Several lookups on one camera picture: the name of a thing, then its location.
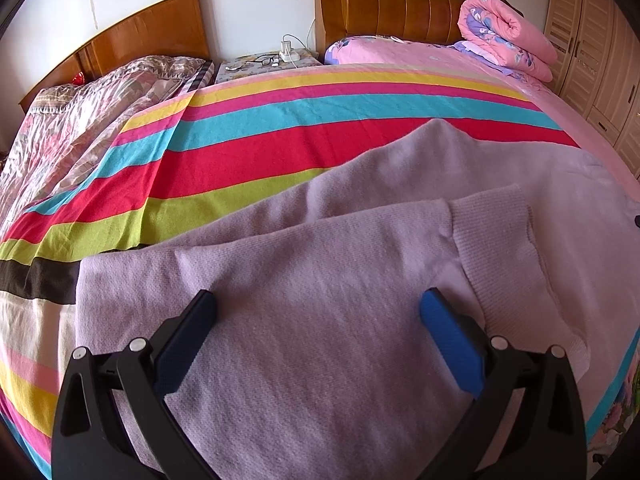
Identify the large wooden headboard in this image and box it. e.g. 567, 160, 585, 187
314, 0, 523, 58

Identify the beige wooden wardrobe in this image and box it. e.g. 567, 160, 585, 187
542, 0, 640, 181

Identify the checkered bedsheet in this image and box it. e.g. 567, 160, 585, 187
191, 59, 217, 95

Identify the lilac knitted sweater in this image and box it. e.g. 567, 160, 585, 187
75, 119, 640, 480

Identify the faded floral quilt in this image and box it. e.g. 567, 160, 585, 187
0, 55, 216, 233

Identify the white charging cable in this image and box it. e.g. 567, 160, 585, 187
282, 16, 321, 68

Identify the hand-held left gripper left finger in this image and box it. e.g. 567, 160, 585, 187
51, 289, 218, 480

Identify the small wooden headboard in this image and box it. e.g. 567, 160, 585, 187
19, 0, 211, 111

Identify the colourful striped blanket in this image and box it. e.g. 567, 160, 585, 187
0, 62, 640, 480

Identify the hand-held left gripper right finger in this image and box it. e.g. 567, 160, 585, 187
419, 287, 587, 480

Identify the nightstand with floral cover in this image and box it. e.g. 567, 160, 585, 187
214, 49, 325, 85

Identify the rolled pink floral quilt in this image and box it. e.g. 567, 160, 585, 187
452, 0, 558, 82

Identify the white power strip with charger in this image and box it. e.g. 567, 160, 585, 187
277, 35, 304, 64

